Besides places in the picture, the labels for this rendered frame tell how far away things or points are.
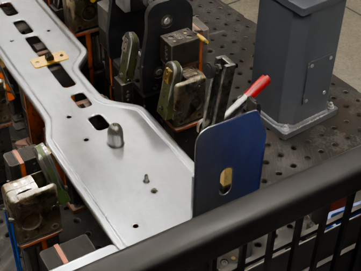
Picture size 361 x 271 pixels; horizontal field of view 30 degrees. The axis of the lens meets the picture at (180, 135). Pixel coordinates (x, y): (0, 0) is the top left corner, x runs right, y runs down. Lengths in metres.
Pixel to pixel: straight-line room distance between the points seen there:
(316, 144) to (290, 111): 0.11
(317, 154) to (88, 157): 0.71
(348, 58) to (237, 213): 3.09
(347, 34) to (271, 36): 1.99
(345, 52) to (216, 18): 1.32
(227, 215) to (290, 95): 1.35
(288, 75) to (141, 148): 0.56
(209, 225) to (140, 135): 0.93
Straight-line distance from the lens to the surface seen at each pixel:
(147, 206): 1.22
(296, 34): 1.69
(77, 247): 1.19
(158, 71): 1.50
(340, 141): 1.87
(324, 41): 1.75
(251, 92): 1.27
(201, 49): 1.57
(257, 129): 0.91
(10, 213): 1.22
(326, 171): 0.49
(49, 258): 1.18
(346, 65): 3.46
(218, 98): 1.21
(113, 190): 1.25
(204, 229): 0.44
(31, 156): 1.35
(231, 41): 2.22
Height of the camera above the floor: 1.88
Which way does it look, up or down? 40 degrees down
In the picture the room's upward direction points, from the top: 1 degrees clockwise
